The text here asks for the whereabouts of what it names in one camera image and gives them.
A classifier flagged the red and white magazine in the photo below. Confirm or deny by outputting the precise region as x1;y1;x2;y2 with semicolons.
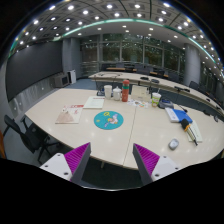
56;105;83;124

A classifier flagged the round teal mouse pad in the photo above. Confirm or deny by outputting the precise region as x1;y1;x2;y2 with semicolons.
94;111;124;130

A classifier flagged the white lidded mug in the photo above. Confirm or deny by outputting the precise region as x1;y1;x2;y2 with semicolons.
113;86;121;101

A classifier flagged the green white paper cup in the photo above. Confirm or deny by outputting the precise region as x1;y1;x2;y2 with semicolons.
152;92;161;107

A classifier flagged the beige paper bag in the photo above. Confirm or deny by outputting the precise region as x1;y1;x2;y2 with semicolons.
131;85;151;102

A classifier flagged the grey computer mouse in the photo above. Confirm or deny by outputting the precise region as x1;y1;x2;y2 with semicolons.
168;139;179;150

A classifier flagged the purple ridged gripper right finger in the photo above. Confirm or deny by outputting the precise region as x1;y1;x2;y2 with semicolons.
133;143;179;185

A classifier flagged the grey microwave cabinet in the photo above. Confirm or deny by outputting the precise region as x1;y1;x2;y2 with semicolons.
52;73;69;88

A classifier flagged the red green thermos bottle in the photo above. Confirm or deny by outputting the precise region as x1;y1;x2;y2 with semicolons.
122;79;130;102

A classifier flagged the blue white book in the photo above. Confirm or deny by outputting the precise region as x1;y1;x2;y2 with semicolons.
165;108;192;123

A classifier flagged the black office chair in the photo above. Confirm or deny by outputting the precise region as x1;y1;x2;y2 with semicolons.
4;115;58;163

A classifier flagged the white notebook right edge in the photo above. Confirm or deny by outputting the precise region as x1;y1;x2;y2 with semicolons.
187;120;203;143

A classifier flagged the black yellow tool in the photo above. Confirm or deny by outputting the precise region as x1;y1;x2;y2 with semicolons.
181;119;198;145

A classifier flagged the colourful leaflet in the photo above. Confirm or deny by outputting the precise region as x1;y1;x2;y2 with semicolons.
127;99;149;108

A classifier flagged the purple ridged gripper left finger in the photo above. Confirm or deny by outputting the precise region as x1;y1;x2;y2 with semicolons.
41;143;91;185

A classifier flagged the white booklet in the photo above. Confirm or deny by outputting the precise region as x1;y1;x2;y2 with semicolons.
84;96;105;109

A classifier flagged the dark pouch on table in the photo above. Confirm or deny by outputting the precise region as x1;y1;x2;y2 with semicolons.
158;99;174;109

